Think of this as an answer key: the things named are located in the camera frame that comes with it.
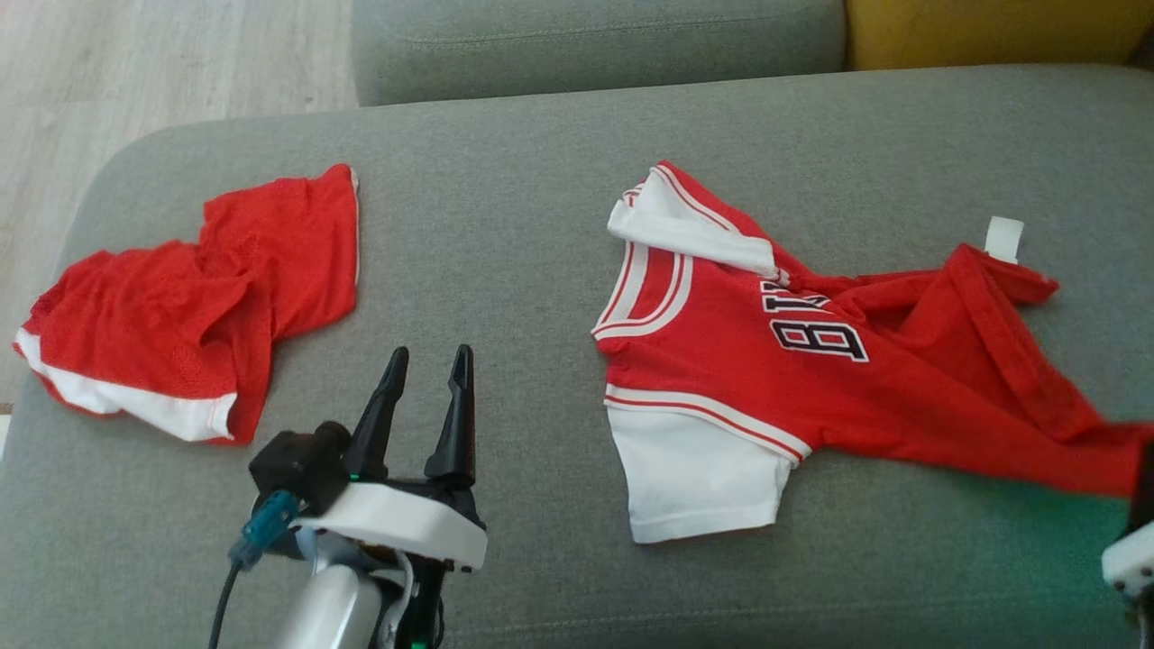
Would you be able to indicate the grey fabric sofa seat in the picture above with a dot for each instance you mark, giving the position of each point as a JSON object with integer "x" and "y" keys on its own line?
{"x": 505, "y": 270}

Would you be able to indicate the red mesh shorts white trim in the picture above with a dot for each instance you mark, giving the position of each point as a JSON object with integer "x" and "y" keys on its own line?
{"x": 180, "y": 306}

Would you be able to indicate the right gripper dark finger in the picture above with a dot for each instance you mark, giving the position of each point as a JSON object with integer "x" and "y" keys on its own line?
{"x": 1147, "y": 487}

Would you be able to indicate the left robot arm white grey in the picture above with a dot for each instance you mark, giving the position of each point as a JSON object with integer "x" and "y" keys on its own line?
{"x": 334, "y": 604}

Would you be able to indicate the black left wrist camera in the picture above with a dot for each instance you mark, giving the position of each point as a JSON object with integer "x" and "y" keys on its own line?
{"x": 297, "y": 464}

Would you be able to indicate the grey sofa back cushion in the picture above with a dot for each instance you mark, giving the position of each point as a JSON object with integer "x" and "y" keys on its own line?
{"x": 595, "y": 45}

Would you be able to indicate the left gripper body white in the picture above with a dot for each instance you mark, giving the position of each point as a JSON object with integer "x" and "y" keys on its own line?
{"x": 406, "y": 523}

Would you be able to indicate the red white basketball jersey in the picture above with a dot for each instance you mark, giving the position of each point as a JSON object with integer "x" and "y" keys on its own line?
{"x": 811, "y": 388}

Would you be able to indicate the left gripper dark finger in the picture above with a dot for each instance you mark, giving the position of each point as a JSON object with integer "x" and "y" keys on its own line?
{"x": 458, "y": 433}
{"x": 371, "y": 433}

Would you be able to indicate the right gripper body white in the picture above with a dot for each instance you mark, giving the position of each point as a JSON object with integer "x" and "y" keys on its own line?
{"x": 1136, "y": 559}

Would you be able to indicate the mustard yellow cushion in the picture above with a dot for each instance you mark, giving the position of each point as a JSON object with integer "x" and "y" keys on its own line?
{"x": 992, "y": 31}

